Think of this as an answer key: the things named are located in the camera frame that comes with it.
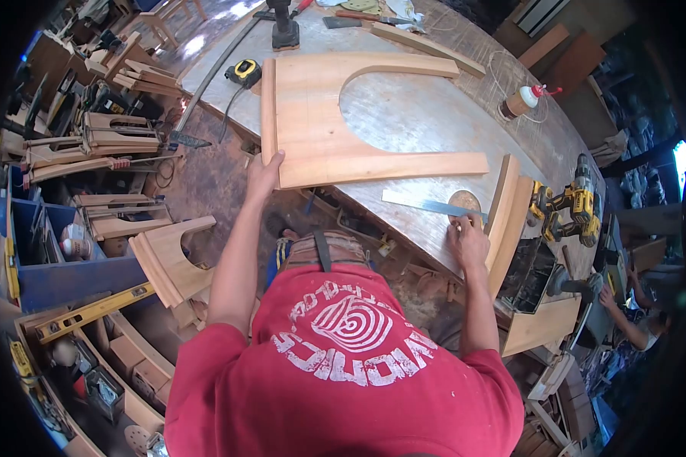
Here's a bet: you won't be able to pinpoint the black power router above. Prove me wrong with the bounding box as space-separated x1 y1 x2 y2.
264 0 301 52

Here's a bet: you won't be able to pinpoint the curved wooden rail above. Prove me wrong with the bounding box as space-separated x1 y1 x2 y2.
484 153 534 299

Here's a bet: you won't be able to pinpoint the person's legs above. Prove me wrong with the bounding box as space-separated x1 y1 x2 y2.
264 213 298 289

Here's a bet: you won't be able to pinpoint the steel ruler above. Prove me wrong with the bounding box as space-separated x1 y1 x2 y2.
382 189 489 224

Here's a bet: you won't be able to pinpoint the long grey metal bar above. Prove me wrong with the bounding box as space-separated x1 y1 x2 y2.
174 16 264 136

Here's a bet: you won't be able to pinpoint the arched wooden panel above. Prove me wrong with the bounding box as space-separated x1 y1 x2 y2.
128 215 218 310

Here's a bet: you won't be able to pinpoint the white cloth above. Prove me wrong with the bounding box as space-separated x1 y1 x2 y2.
385 0 428 34

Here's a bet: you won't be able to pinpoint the large yellow cordless drill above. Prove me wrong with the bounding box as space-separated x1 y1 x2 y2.
542 153 603 249

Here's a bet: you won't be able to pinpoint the stack of clamped wooden panels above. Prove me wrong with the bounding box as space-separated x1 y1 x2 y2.
22 111 168 185

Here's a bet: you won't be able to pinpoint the wooden chair frame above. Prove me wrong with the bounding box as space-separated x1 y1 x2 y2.
139 0 208 50

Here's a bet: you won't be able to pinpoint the yellow spirit level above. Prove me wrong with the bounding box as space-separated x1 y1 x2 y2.
34 281 157 345

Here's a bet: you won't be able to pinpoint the small yellow cordless drill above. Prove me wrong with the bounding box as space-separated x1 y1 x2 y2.
526 181 554 227

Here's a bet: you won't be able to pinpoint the flat wooden board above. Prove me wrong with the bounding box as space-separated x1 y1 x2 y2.
501 296 583 359

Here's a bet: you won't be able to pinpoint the yellow black tape measure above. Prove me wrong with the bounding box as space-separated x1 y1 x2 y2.
224 58 263 90

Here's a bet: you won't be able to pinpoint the person's left hand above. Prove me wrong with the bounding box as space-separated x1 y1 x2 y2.
246 150 287 202

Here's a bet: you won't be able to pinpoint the U-shaped wooden panel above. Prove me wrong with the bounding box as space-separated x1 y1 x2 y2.
260 51 490 190

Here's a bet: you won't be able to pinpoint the grey angle grinder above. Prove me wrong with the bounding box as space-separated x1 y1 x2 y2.
547 264 605 305

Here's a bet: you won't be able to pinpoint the long wooden strip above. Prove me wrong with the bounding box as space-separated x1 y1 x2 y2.
370 22 487 79

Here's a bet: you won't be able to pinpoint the black tool case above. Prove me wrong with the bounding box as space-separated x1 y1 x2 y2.
496 236 558 315

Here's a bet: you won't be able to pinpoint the person's right fingers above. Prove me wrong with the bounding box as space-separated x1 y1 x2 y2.
446 215 476 241

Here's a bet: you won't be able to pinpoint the person's body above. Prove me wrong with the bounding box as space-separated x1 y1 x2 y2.
164 228 526 457

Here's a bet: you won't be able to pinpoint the wooden tool crate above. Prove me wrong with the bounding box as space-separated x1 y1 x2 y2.
13 307 177 457

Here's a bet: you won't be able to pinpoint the blue storage bin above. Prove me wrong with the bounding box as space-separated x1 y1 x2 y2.
8 196 151 314

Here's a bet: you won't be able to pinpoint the person's right hand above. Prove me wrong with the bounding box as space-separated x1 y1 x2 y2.
446 214 491 274

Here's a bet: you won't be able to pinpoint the wooden handled chisel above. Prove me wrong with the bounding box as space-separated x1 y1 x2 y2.
335 10 417 27

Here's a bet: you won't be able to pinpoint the glue bottle with red tip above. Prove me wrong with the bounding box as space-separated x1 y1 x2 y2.
498 84 563 121

